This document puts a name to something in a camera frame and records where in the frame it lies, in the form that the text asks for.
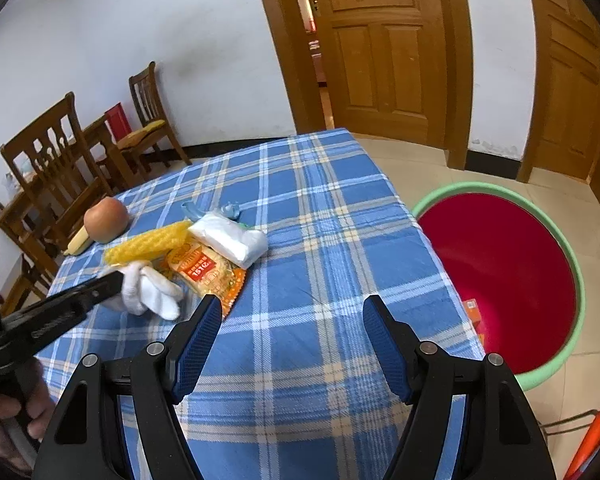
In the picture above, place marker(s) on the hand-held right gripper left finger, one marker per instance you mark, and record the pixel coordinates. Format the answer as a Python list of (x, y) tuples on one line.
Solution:
[(196, 345)]

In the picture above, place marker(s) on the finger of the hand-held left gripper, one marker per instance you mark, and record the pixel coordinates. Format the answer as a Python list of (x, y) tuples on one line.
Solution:
[(65, 310)]

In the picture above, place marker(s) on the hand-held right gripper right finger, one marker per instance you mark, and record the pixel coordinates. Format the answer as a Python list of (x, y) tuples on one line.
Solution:
[(387, 347)]

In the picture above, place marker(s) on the white cloth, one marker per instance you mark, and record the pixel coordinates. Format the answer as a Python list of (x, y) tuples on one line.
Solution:
[(150, 290)]

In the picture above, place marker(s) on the orange cardboard box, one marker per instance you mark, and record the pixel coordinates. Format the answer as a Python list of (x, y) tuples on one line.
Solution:
[(473, 316)]

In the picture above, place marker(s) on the red basin with green rim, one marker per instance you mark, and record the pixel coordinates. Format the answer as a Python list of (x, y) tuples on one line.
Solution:
[(495, 260)]

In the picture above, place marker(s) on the person's left hand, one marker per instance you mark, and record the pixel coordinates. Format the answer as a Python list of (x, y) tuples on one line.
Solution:
[(0, 435)]

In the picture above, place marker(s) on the yellow banana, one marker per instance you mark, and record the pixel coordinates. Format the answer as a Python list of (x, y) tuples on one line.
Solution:
[(80, 242)]

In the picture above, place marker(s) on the orange snack packet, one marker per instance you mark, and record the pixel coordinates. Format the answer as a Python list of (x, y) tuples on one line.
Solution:
[(205, 272)]

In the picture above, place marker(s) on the brown round pear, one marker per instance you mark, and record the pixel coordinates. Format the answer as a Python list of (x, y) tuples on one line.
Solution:
[(105, 220)]

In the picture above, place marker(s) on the yellow foam fruit net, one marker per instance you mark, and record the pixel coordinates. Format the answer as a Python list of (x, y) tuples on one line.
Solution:
[(150, 242)]

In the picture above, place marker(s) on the white plastic bag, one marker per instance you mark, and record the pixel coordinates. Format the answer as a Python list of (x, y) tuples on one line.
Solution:
[(230, 240)]

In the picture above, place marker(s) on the tall wooden dining chair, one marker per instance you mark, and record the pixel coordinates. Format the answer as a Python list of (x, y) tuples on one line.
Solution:
[(50, 160)]

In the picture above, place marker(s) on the teal plastic scrap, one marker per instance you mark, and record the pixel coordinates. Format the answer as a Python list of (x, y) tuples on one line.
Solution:
[(200, 210)]

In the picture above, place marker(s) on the blue plaid tablecloth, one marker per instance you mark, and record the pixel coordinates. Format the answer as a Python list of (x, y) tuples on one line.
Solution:
[(305, 220)]

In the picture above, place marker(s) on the red bag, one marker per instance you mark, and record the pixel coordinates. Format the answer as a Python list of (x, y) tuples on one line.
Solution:
[(117, 120)]

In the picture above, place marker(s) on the yellow seat cushion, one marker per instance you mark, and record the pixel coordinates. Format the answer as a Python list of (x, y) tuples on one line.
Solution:
[(140, 135)]

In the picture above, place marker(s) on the orange plastic item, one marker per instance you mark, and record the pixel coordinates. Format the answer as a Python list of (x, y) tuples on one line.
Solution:
[(595, 435)]

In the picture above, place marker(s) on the wooden chair with cushion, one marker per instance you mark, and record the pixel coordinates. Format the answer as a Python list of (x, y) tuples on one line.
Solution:
[(147, 95)]

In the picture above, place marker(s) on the open wooden panel door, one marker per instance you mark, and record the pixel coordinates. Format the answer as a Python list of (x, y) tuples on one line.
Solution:
[(380, 50)]

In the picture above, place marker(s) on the closed wooden panel door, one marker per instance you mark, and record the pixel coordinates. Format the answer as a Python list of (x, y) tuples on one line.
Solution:
[(570, 85)]

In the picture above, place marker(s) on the wooden door frame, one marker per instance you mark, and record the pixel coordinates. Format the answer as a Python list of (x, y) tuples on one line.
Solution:
[(280, 50)]

